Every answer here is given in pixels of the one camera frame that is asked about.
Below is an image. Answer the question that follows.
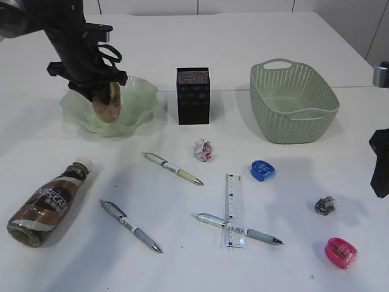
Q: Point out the green wavy glass plate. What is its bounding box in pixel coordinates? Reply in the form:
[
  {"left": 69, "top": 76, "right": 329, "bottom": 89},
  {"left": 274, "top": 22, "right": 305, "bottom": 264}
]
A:
[{"left": 60, "top": 77, "right": 157, "bottom": 137}]

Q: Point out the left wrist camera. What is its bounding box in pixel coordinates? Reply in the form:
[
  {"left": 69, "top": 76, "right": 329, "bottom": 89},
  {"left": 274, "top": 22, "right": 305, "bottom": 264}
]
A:
[{"left": 85, "top": 23, "right": 113, "bottom": 43}]

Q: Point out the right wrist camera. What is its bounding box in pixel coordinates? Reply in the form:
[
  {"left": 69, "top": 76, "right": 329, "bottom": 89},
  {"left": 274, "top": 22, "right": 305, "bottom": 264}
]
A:
[{"left": 373, "top": 61, "right": 389, "bottom": 88}]

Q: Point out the clear plastic ruler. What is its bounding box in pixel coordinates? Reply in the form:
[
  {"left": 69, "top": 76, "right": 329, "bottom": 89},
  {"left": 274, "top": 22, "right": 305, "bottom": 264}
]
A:
[{"left": 224, "top": 173, "right": 246, "bottom": 249}]

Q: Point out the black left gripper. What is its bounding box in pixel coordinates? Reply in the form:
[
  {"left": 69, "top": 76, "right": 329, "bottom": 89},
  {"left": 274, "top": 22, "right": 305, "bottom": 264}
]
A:
[{"left": 47, "top": 45, "right": 127, "bottom": 106}]

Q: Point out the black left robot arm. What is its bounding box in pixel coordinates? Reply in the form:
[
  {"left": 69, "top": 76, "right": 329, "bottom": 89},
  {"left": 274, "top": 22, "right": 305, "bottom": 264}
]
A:
[{"left": 1, "top": 1, "right": 128, "bottom": 105}]

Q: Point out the bread roll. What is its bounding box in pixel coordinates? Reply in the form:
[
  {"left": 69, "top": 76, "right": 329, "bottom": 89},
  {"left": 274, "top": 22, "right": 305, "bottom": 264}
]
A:
[{"left": 92, "top": 82, "right": 121, "bottom": 123}]

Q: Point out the light blue grey pen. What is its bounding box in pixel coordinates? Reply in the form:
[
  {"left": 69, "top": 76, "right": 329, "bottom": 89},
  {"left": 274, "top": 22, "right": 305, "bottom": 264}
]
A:
[{"left": 191, "top": 213, "right": 284, "bottom": 245}]

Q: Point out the green woven plastic basket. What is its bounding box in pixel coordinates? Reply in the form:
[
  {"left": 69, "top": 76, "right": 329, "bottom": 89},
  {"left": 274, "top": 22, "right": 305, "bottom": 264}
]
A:
[{"left": 250, "top": 59, "right": 340, "bottom": 144}]

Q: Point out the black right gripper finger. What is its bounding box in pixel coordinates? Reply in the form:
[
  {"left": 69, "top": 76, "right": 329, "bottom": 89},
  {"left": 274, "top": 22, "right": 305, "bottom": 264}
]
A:
[{"left": 369, "top": 128, "right": 389, "bottom": 198}]

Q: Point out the blue pencil sharpener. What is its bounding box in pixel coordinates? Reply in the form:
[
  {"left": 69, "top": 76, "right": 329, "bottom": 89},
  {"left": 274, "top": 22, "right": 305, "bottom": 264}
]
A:
[{"left": 250, "top": 160, "right": 276, "bottom": 182}]

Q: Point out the pink pencil sharpener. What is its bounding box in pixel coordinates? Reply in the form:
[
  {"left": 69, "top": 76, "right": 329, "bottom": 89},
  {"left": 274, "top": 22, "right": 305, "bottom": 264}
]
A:
[{"left": 325, "top": 237, "right": 358, "bottom": 269}]

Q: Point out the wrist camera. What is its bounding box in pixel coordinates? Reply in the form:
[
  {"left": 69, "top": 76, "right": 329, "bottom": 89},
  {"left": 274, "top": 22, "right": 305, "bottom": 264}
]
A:
[
  {"left": 373, "top": 61, "right": 389, "bottom": 88},
  {"left": 85, "top": 23, "right": 113, "bottom": 43}
]

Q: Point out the white pink paper ball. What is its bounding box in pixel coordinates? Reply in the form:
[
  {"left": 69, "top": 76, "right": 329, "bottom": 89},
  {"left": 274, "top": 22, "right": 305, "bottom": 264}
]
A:
[{"left": 193, "top": 139, "right": 213, "bottom": 162}]

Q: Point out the white grey pen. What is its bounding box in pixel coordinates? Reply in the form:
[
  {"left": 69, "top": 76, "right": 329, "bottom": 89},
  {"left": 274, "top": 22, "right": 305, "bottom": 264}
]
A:
[{"left": 98, "top": 199, "right": 163, "bottom": 254}]

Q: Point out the cream white pen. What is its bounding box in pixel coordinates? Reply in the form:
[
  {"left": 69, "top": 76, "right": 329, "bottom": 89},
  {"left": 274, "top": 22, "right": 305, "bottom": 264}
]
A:
[{"left": 142, "top": 151, "right": 204, "bottom": 186}]

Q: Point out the Nescafe coffee bottle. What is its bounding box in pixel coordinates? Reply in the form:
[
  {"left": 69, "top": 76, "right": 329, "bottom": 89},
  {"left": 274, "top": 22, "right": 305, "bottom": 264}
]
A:
[{"left": 7, "top": 157, "right": 93, "bottom": 248}]

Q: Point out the black mesh pen holder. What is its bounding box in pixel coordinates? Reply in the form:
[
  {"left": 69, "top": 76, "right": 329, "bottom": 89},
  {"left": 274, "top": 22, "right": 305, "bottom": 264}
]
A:
[{"left": 176, "top": 68, "right": 210, "bottom": 125}]

